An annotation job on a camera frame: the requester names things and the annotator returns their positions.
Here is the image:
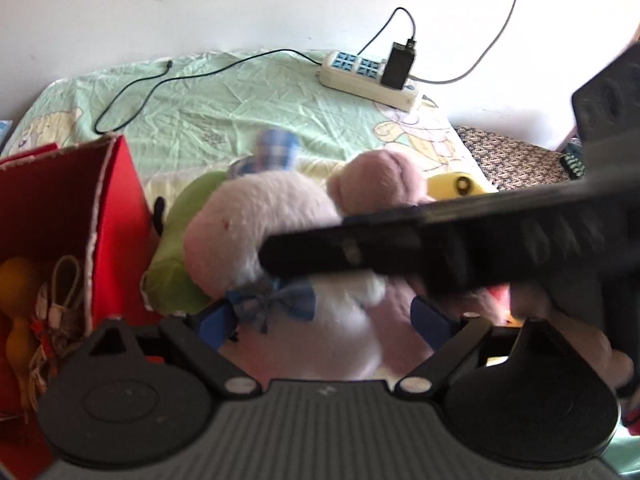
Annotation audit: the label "white bunny plush blue ears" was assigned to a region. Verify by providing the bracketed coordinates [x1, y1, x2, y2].
[183, 129, 385, 385]

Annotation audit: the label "yellow bear plush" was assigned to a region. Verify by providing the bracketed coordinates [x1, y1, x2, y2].
[426, 172, 495, 200]

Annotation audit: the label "pink teddy bear plush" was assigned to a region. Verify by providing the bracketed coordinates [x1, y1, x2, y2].
[328, 150, 520, 378]

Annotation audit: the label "right hand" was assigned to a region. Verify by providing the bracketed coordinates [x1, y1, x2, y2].
[510, 283, 634, 389]

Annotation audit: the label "green plush toy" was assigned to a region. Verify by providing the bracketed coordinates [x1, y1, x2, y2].
[141, 171, 227, 315]

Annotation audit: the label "dark patterned pillow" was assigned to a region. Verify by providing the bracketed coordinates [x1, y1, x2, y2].
[454, 126, 570, 191]

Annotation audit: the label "red cardboard box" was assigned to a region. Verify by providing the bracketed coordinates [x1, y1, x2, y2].
[0, 132, 166, 480]

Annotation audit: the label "orange wooden gourd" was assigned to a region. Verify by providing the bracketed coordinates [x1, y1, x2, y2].
[1, 258, 42, 414]

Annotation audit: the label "green cartoon bed sheet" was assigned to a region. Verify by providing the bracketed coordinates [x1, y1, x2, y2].
[1, 53, 495, 198]

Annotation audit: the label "black charger adapter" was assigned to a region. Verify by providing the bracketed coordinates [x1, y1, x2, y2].
[381, 38, 416, 90]

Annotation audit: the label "white power strip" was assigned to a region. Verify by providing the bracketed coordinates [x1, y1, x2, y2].
[319, 51, 419, 112]

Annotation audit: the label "red tassel rope charm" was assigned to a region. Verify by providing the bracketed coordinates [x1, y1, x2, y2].
[28, 256, 86, 410]

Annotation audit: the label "grey power strip cable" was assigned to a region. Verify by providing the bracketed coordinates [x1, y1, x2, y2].
[406, 0, 526, 85]

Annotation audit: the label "black charger cable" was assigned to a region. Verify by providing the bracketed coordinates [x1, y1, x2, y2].
[93, 6, 418, 136]

